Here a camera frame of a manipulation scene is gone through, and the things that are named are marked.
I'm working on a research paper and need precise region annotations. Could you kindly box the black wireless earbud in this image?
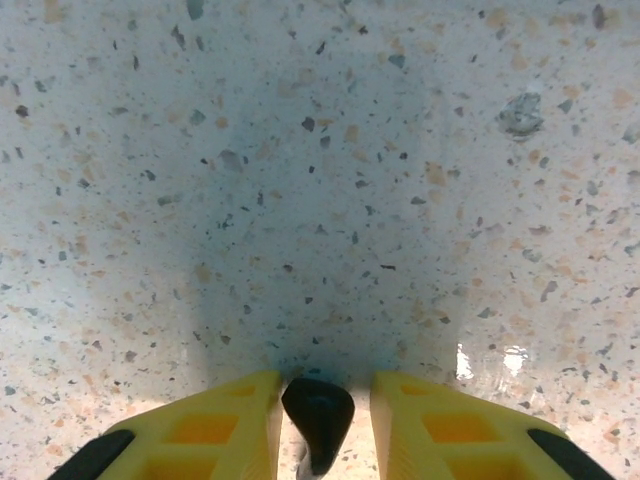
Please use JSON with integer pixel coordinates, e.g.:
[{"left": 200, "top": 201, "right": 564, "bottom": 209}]
[{"left": 280, "top": 377, "right": 356, "bottom": 476}]

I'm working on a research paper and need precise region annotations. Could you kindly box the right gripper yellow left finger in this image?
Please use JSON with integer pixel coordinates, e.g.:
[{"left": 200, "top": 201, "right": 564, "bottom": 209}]
[{"left": 47, "top": 368, "right": 284, "bottom": 480}]

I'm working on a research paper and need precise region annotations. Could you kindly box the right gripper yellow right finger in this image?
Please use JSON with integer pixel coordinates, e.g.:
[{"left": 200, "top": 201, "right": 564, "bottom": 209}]
[{"left": 369, "top": 369, "right": 619, "bottom": 480}]

